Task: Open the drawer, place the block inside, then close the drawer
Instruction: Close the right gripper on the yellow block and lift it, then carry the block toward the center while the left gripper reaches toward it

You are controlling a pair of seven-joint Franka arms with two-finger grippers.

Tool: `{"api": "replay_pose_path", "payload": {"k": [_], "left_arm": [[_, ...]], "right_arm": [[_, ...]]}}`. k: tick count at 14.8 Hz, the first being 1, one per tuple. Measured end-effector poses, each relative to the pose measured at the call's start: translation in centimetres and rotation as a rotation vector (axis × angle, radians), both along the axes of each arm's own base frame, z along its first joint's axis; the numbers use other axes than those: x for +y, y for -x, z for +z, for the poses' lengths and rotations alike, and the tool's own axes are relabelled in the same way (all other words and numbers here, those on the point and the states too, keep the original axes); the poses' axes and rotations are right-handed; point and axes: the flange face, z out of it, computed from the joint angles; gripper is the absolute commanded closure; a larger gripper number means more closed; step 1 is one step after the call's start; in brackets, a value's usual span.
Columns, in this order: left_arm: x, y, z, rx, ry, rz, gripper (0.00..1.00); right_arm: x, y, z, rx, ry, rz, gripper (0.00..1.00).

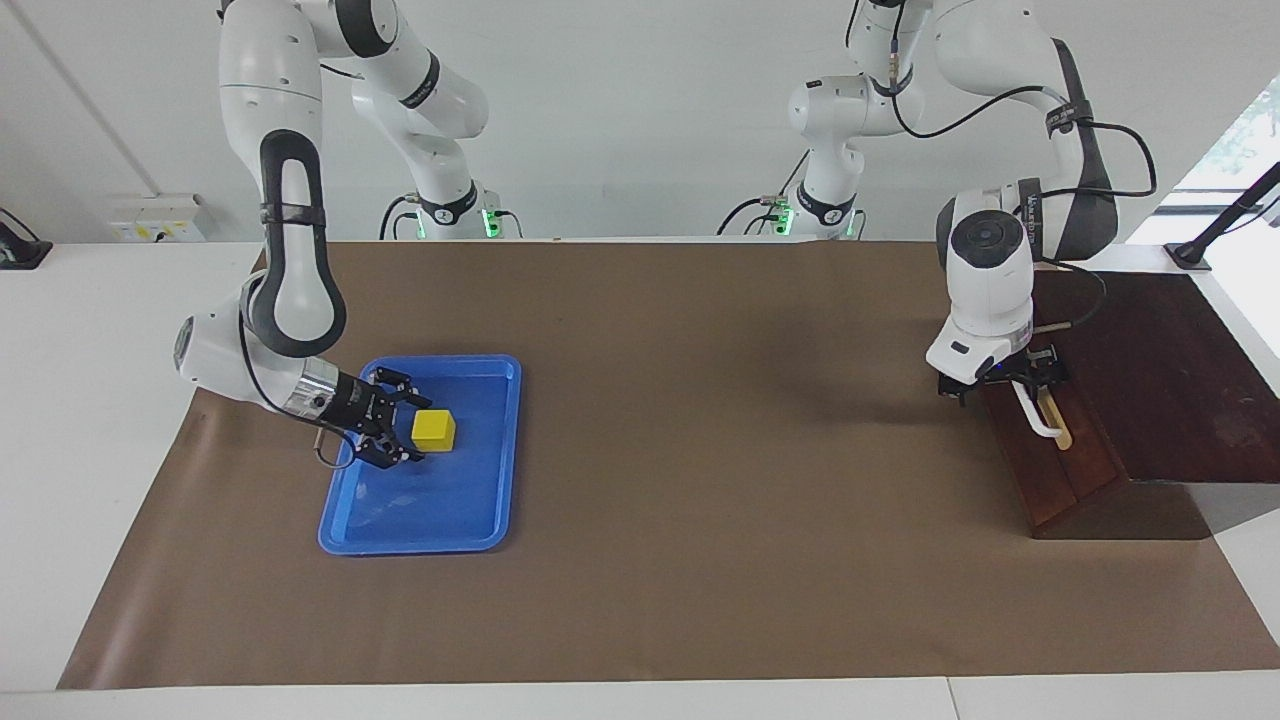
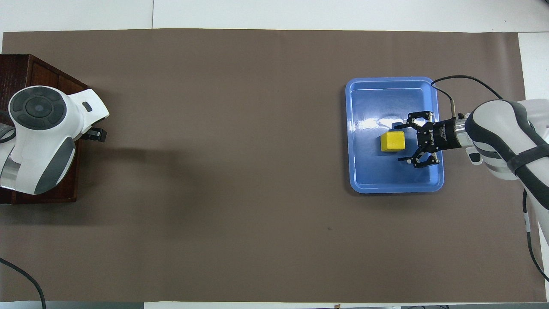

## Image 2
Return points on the dark wooden drawer cabinet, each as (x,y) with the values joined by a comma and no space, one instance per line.
(17,68)

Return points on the brown paper table mat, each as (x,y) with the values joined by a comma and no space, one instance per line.
(257,171)

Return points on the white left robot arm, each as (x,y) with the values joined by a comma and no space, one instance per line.
(43,141)

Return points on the yellow cube block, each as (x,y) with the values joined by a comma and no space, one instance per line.
(392,141)

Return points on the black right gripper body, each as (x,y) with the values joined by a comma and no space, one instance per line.
(439,135)

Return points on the blue plastic tray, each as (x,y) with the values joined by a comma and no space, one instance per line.
(369,163)

